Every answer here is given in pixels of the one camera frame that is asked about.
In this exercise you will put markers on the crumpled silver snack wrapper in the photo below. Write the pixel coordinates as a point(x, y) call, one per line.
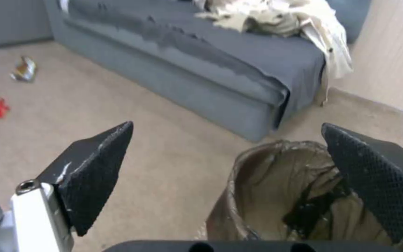
point(24, 69)

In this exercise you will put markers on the grey blue bed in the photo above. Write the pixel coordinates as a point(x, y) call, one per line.
point(187, 52)

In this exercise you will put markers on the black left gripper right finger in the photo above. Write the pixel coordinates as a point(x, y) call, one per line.
point(369, 168)

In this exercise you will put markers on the beige crumpled coat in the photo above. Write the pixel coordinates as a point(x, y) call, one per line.
point(292, 21)

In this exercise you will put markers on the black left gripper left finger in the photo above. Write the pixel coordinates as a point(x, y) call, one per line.
point(89, 170)

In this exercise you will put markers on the trash can with brown liner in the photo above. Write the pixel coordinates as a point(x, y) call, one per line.
point(292, 189)

